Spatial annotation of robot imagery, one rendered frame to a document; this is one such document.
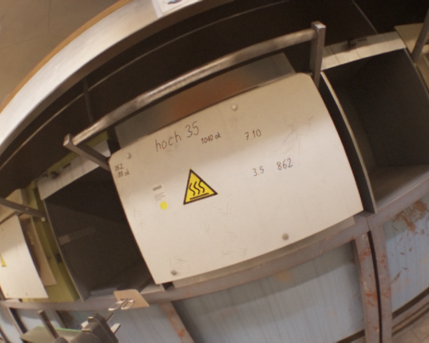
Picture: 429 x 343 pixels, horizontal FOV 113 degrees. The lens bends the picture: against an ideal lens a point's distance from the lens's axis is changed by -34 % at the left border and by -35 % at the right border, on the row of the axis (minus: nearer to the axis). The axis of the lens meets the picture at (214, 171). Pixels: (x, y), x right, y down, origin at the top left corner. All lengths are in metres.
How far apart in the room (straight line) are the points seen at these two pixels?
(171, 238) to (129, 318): 0.60
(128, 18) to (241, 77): 0.39
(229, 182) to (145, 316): 0.72
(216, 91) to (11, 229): 1.09
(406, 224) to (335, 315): 0.46
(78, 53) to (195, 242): 0.57
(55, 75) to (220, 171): 0.51
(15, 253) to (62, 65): 0.91
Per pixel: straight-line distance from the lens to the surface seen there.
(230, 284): 0.75
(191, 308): 0.91
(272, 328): 0.95
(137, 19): 0.54
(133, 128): 0.77
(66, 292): 1.20
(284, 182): 0.54
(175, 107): 0.73
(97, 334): 0.67
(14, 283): 1.41
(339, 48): 0.83
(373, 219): 0.80
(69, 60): 0.62
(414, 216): 1.02
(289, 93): 0.58
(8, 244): 1.28
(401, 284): 1.11
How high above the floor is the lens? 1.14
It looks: 4 degrees up
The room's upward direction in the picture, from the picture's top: 22 degrees counter-clockwise
